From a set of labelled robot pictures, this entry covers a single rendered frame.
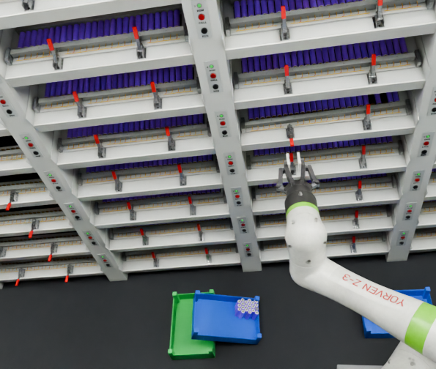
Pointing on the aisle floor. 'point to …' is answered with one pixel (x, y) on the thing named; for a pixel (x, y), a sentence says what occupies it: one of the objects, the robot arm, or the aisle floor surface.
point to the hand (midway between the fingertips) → (293, 162)
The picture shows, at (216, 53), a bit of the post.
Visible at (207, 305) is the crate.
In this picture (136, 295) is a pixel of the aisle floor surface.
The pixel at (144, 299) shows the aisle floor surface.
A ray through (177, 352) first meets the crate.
